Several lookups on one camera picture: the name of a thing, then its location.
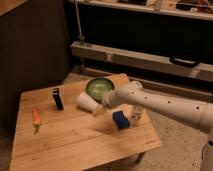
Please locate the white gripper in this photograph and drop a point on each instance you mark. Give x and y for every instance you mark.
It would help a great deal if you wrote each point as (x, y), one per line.
(109, 101)

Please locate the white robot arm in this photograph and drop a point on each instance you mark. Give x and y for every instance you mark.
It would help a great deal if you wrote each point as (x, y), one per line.
(196, 114)

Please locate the green ceramic bowl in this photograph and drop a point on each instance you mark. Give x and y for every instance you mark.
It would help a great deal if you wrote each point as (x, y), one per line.
(97, 87)

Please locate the blue sponge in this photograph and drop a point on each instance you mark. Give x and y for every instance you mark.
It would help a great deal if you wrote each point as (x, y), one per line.
(120, 120)

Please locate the black rectangular block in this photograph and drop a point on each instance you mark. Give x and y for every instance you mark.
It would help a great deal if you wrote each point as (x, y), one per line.
(58, 101)

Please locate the wooden table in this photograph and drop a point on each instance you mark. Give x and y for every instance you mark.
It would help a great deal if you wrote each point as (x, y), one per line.
(72, 139)

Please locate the orange carrot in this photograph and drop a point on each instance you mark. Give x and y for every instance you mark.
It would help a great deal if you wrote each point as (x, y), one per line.
(36, 117)

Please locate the metal pole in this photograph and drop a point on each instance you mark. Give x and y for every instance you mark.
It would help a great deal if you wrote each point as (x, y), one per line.
(81, 36)

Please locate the wooden shelf beam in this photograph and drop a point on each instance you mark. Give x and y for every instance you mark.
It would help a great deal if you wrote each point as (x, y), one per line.
(140, 60)

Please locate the black handle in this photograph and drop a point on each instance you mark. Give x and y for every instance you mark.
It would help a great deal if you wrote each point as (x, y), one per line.
(184, 63)

